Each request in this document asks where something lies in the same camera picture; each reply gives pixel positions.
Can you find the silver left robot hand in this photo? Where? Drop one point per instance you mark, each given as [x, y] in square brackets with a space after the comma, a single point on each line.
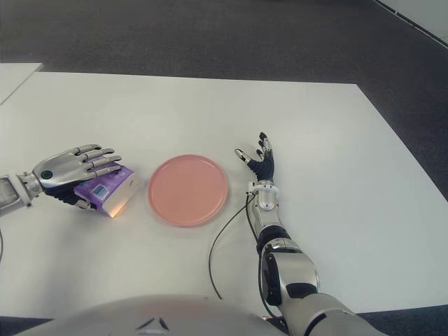
[64, 169]

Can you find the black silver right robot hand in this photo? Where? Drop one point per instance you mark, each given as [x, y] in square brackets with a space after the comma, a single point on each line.
[264, 168]

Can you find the purple tissue paper pack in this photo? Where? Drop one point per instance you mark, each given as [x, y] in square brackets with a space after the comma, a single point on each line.
[115, 190]

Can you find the pink round plate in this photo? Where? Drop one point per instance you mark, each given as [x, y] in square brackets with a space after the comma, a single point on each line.
[189, 190]

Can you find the grey robot torso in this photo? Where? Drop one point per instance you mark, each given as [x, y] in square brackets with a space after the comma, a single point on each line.
[147, 316]

